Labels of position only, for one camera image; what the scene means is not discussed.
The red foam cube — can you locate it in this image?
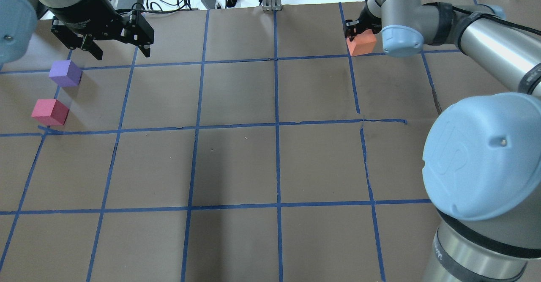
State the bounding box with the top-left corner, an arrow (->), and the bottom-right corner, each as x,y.
31,99 -> 69,126

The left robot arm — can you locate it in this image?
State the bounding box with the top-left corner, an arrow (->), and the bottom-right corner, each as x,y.
0,0 -> 155,63

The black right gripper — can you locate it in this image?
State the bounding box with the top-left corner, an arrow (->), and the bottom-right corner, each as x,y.
344,7 -> 382,41

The purple foam cube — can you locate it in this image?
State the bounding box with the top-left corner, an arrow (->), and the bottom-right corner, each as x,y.
48,59 -> 82,87

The grey small device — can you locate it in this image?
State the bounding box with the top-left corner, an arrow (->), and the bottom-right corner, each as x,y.
200,0 -> 222,10

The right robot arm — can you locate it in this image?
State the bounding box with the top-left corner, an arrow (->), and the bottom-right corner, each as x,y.
343,0 -> 541,282

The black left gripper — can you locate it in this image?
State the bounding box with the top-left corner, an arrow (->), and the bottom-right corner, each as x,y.
39,0 -> 155,60

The orange foam cube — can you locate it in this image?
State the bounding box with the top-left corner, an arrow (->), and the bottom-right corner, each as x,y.
346,30 -> 377,57

